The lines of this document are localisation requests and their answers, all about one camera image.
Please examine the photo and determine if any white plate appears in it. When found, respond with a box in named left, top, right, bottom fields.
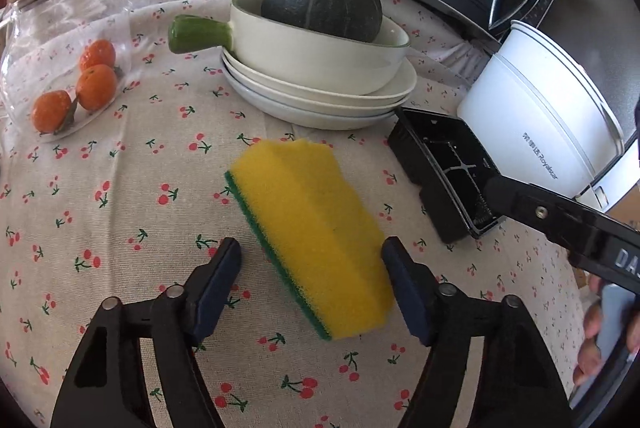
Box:
left=221, top=50, right=418, bottom=99
left=235, top=83, right=398, bottom=130
left=225, top=68, right=412, bottom=110

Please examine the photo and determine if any white electric pot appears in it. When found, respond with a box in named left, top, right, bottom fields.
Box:
left=456, top=19, right=628, bottom=211

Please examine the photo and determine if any yellow green sponge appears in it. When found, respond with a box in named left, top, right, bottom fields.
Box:
left=224, top=139, right=396, bottom=341

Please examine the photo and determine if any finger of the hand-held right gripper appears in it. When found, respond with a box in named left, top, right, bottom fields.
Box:
left=482, top=175, right=598, bottom=260

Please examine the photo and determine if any glass teapot with wooden lid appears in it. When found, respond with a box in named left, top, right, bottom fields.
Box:
left=0, top=0, right=151, bottom=74

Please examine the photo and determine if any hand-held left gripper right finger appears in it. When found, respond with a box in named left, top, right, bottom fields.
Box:
left=381, top=236, right=573, bottom=428

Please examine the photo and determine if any white bowl with green handle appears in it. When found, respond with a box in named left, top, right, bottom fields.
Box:
left=167, top=0, right=412, bottom=96

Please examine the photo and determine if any tangerine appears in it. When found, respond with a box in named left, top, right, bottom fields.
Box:
left=76, top=64, right=119, bottom=111
left=31, top=89, right=73, bottom=134
left=80, top=39, right=117, bottom=71

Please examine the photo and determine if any black plastic tray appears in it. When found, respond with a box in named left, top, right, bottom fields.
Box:
left=387, top=106, right=506, bottom=243

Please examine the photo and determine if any person's right hand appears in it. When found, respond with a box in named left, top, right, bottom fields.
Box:
left=572, top=273, right=608, bottom=386

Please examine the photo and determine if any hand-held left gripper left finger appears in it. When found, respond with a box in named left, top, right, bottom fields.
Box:
left=50, top=237, right=244, bottom=428

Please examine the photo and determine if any cherry print tablecloth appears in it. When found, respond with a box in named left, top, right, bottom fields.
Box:
left=0, top=0, right=601, bottom=428

